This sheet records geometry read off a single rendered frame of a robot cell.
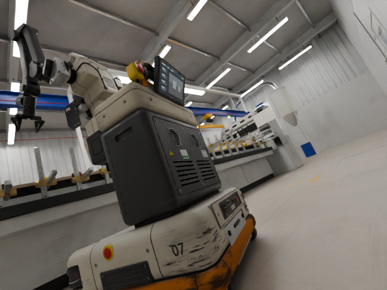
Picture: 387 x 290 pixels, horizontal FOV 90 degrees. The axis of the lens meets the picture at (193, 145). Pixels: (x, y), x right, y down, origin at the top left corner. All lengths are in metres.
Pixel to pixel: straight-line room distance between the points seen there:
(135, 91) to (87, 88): 0.57
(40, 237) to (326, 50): 11.71
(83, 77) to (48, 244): 1.41
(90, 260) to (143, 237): 0.27
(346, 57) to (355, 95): 1.72
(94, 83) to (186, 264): 1.05
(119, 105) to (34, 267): 1.60
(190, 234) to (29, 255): 1.67
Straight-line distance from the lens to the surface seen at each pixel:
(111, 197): 2.09
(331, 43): 11.85
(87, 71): 1.28
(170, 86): 1.00
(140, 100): 0.78
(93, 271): 0.92
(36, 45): 1.58
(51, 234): 2.15
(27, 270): 2.13
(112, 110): 0.85
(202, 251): 0.62
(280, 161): 5.32
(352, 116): 11.18
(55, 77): 1.27
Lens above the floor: 0.33
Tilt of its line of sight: 13 degrees up
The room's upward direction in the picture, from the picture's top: 21 degrees counter-clockwise
